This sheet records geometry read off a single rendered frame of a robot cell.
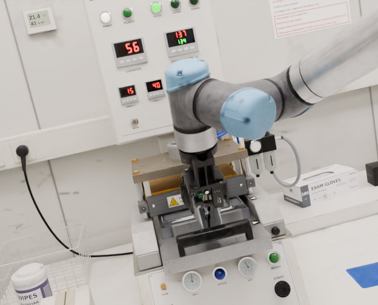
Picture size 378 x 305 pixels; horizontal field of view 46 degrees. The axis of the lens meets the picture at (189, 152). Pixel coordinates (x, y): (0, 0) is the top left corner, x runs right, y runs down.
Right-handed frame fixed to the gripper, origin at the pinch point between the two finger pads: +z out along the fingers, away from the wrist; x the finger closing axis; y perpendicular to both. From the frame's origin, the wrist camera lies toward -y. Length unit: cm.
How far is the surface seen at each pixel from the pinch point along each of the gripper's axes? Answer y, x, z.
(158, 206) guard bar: -9.8, -9.3, 0.8
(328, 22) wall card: -78, 65, -10
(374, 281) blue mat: 5.7, 36.0, 24.9
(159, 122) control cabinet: -36.9, -3.8, -6.2
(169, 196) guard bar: -10.5, -6.2, -0.8
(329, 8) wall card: -80, 66, -14
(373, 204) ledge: -28, 56, 34
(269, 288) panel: 9.2, 9.4, 13.9
